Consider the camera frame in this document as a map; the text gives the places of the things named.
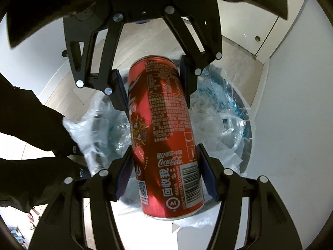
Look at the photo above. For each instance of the person's black pants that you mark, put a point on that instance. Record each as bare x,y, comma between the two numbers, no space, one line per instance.
31,125

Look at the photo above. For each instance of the dark blue slipper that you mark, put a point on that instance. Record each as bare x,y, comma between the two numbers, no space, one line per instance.
78,172
75,151

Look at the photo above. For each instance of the red drink can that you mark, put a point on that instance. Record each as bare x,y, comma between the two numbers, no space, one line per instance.
166,135

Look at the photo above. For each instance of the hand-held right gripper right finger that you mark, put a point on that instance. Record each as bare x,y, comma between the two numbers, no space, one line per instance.
208,174

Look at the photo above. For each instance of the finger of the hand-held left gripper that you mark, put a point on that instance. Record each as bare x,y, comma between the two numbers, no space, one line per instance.
186,83
121,91

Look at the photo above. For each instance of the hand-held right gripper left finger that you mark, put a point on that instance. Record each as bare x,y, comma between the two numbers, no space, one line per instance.
124,172

